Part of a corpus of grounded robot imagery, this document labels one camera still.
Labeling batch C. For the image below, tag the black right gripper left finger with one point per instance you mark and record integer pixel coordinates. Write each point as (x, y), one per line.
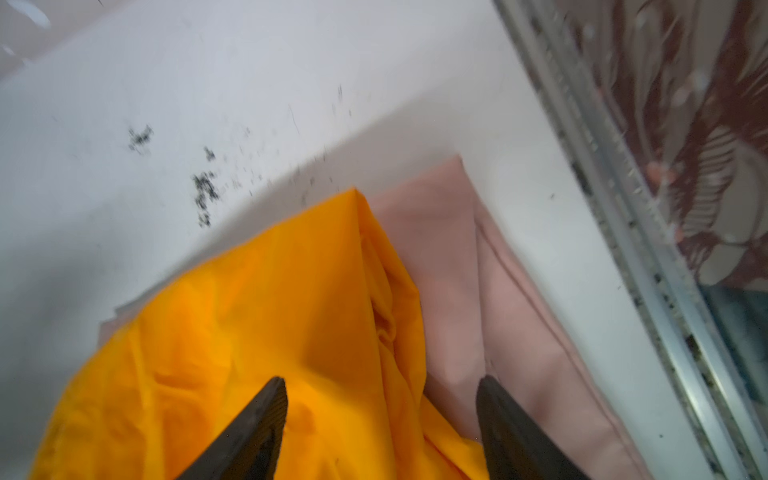
(249, 447)

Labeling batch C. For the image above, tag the pink shorts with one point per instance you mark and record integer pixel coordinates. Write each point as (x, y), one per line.
(482, 316)

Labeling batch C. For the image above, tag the orange shorts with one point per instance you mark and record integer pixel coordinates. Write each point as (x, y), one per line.
(322, 301)

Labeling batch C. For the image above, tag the aluminium corner frame post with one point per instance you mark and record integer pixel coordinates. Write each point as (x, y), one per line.
(662, 109)

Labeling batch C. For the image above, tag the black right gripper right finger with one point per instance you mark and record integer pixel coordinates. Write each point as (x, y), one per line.
(515, 447)

